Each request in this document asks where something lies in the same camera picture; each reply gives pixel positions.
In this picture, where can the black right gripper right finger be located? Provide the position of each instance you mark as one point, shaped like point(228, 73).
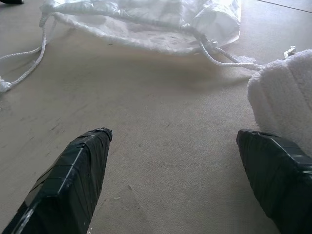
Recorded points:
point(280, 175)

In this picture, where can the black object at corner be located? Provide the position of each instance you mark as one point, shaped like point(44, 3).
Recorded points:
point(11, 1)

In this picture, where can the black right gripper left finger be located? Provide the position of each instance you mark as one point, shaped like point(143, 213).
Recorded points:
point(65, 185)

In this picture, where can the white fluffy towel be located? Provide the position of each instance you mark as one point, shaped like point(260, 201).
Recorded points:
point(284, 95)

